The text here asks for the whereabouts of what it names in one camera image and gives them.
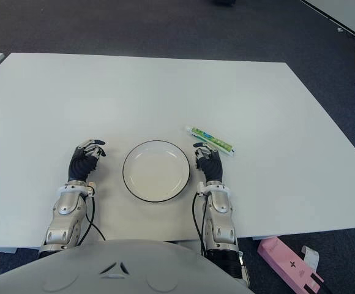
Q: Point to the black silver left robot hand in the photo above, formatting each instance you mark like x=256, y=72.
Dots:
x=81, y=165

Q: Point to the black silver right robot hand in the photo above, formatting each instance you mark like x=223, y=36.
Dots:
x=212, y=167

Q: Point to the green white toothpaste tube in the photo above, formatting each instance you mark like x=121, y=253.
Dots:
x=211, y=139

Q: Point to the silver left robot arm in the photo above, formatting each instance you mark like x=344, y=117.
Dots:
x=64, y=208

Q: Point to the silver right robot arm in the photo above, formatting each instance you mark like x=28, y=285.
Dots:
x=221, y=214

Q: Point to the pink cardboard box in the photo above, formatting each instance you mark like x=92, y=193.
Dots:
x=284, y=254

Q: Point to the grey robot torso shell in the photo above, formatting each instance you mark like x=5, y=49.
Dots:
x=119, y=272

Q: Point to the white paper tag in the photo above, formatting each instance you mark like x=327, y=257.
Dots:
x=310, y=255

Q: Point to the white neighbouring table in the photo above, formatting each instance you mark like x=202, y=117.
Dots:
x=349, y=15

